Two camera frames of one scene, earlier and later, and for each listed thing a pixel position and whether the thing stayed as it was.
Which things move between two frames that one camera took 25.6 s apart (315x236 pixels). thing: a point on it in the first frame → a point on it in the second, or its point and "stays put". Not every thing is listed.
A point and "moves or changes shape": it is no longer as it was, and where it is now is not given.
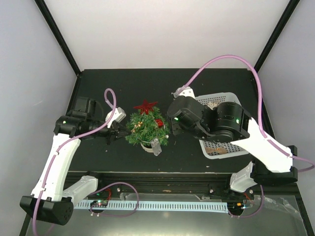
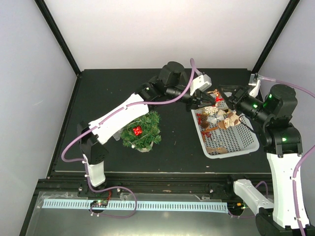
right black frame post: x=292 y=6 stays put
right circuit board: x=236 y=206 stays put
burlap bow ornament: x=220 y=150 stays put
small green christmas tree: x=144 y=128 moves or changes shape
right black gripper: x=176 y=128 → x=238 y=93
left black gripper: x=113 y=132 → x=197 y=100
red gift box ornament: x=159 y=122 → x=138 y=130
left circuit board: x=99 y=203 stays put
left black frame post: x=47 y=15 stays put
